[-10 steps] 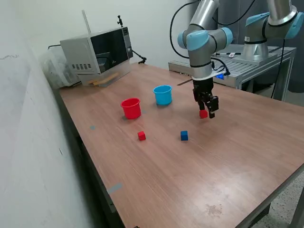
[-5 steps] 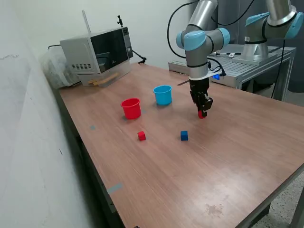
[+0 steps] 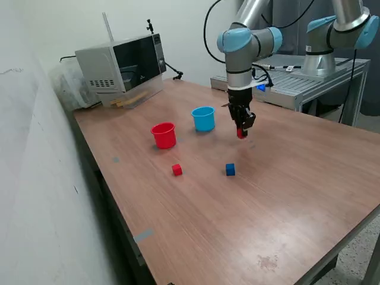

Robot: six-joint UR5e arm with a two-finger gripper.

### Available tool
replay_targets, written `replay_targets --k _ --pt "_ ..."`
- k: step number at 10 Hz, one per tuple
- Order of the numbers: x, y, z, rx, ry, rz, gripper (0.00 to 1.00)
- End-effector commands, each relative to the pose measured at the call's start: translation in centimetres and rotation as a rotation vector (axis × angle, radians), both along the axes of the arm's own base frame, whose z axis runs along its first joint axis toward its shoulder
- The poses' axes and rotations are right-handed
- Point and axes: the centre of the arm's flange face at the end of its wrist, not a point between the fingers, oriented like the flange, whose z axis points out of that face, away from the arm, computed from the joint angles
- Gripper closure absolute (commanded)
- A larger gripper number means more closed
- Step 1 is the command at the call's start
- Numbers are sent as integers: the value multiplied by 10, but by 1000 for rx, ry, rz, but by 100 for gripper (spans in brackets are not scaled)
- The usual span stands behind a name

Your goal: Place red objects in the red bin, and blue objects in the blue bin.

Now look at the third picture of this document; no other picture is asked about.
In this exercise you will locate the clear acrylic stand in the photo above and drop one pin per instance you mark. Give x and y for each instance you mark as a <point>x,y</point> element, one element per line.
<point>105,99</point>

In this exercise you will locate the silver microwave oven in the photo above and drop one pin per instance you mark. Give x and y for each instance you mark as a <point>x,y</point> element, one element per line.
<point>98,65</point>

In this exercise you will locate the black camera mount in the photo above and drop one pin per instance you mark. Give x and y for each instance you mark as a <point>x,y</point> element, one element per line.
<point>150,26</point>

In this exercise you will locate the round grey table sticker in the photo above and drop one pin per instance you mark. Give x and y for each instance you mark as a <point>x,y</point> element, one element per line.
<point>115,159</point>

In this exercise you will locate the white thin rod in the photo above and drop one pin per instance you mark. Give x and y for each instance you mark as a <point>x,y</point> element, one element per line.
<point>107,26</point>

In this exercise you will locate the red wooden cube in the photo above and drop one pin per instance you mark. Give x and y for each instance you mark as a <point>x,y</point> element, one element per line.
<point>177,170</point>
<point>239,134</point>

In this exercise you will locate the blue wooden cube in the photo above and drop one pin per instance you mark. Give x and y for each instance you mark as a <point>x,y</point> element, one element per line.
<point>230,169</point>

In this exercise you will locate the blue plastic cup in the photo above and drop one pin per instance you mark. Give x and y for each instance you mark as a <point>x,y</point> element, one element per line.
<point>203,123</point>

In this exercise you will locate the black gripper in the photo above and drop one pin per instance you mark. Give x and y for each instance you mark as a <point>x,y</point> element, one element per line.
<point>240,98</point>

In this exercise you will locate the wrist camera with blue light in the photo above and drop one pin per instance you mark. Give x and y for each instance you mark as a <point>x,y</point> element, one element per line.
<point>261,88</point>

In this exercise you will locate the red plastic cup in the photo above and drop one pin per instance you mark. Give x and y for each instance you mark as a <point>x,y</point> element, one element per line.
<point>163,139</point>

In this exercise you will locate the aluminium robot base platform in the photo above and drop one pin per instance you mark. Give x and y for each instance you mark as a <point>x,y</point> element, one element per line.
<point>297,83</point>

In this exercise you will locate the grey tape strip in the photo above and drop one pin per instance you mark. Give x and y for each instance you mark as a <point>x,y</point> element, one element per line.
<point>143,235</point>

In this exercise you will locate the tan wooden stick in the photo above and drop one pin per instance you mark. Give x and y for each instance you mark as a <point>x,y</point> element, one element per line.
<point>130,98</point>
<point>124,104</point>

